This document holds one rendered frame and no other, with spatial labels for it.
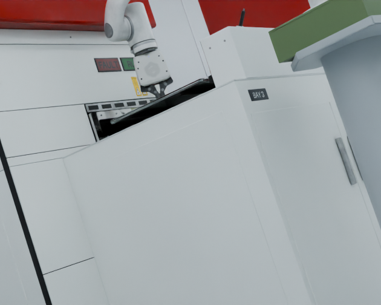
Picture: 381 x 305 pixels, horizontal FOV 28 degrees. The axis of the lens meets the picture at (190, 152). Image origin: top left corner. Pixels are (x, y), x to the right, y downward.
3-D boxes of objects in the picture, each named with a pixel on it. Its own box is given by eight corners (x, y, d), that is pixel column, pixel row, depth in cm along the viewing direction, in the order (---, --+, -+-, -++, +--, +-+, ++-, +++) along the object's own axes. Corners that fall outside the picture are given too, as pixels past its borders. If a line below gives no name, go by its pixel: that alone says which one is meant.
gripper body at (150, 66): (129, 52, 234) (141, 86, 233) (161, 43, 235) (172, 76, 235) (129, 58, 242) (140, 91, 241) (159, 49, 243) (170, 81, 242)
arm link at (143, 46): (129, 45, 234) (132, 54, 234) (156, 37, 235) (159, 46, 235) (129, 52, 242) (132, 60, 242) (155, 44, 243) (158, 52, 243)
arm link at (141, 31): (136, 41, 232) (160, 37, 238) (123, 1, 234) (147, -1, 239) (123, 51, 239) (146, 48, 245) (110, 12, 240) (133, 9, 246)
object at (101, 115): (96, 143, 232) (86, 114, 233) (178, 130, 268) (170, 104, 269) (100, 141, 231) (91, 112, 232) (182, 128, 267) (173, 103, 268)
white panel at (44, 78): (3, 169, 203) (-40, 31, 206) (178, 138, 270) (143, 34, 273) (11, 166, 201) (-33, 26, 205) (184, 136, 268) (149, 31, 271)
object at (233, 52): (216, 91, 192) (199, 40, 194) (309, 83, 238) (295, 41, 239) (246, 78, 187) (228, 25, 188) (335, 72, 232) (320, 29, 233)
